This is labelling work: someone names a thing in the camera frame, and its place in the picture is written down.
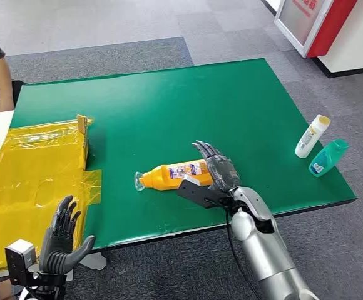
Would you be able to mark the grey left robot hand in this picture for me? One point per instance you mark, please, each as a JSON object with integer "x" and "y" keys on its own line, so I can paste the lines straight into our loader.
{"x": 56, "y": 252}

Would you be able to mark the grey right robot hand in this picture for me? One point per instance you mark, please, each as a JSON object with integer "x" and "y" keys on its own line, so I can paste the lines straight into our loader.
{"x": 222, "y": 170}

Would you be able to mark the orange bottle with clear cap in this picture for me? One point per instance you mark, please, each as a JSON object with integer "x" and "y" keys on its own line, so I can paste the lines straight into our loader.
{"x": 162, "y": 176}

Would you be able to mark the person's forearm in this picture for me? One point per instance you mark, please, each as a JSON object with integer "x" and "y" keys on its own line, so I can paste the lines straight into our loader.
{"x": 5, "y": 87}

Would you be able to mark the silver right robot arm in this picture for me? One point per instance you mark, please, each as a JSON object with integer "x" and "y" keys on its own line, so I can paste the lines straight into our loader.
{"x": 262, "y": 248}

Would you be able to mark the white bottle with yellow cap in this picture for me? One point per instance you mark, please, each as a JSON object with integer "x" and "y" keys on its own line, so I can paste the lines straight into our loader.
{"x": 310, "y": 138}

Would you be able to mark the teal plastic bottle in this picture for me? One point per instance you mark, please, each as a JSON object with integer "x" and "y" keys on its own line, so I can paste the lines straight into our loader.
{"x": 326, "y": 159}

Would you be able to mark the white paper scrap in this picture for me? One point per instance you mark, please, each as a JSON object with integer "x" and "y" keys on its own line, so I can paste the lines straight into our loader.
{"x": 95, "y": 261}

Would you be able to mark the yellow taped cardboard box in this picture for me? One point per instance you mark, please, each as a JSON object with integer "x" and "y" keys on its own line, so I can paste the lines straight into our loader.
{"x": 37, "y": 165}

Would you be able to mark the red framed sign panel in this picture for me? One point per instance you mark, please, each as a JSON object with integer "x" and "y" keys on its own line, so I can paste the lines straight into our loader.
{"x": 297, "y": 20}

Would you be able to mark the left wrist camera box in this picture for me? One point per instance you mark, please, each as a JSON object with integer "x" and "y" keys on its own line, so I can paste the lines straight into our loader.
{"x": 18, "y": 261}

